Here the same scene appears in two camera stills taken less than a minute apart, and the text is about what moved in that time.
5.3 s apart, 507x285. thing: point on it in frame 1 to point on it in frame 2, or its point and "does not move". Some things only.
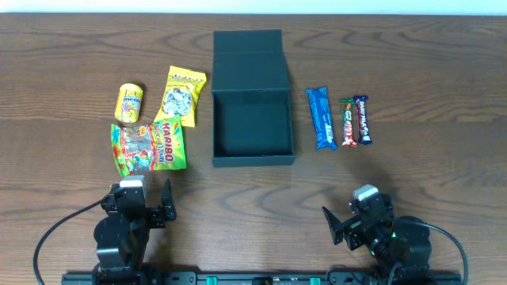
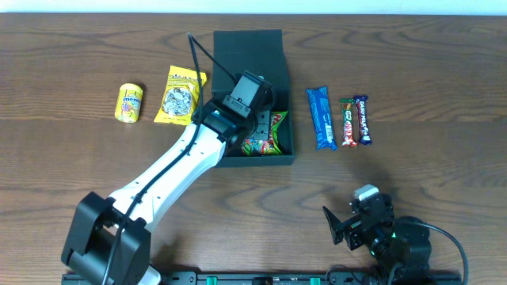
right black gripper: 350,228 does not move
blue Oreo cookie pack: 321,117 does not move
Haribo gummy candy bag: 151,146 to 270,146
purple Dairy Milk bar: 360,101 does not move
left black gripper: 154,215 to 261,127
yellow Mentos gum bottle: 129,103 does not move
